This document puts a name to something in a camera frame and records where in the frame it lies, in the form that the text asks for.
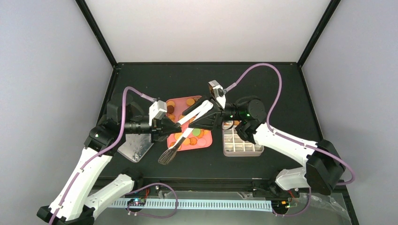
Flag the dark chocolate round cookie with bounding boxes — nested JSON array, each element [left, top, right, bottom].
[[167, 105, 175, 114]]

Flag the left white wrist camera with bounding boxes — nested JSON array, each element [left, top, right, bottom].
[[148, 100, 167, 126]]

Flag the purple cable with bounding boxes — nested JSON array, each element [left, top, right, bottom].
[[222, 63, 356, 218], [48, 86, 179, 225]]

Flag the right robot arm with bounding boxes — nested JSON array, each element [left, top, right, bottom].
[[182, 97, 346, 196]]

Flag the white divided cookie tin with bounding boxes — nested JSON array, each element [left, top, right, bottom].
[[222, 120, 264, 157]]

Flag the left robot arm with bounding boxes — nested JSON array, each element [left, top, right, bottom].
[[37, 93, 180, 225]]

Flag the base circuit board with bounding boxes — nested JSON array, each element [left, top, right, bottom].
[[271, 201, 297, 209], [127, 198, 146, 208]]

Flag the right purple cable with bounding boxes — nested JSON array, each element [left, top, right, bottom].
[[222, 63, 356, 218]]

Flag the pink cookie tray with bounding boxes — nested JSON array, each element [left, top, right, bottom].
[[166, 96, 213, 151]]

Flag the clear plastic tin lid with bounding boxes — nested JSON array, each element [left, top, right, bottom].
[[118, 134, 153, 163]]

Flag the green round cookie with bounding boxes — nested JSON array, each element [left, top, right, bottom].
[[192, 128, 201, 137]]

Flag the left base circuit board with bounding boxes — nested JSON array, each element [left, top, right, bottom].
[[127, 198, 146, 208]]

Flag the round orange cracker cookie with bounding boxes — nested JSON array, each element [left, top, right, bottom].
[[186, 98, 196, 106]]

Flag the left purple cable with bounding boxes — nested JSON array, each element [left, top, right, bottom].
[[48, 86, 179, 225]]

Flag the pink round cookie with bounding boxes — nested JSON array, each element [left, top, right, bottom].
[[197, 138, 207, 147]]

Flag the metal serving tongs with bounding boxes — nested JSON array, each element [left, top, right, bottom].
[[158, 100, 213, 165]]

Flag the right base circuit board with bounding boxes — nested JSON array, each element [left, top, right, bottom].
[[271, 201, 297, 209]]

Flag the white slotted cable duct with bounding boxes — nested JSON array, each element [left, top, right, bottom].
[[110, 198, 273, 213]]

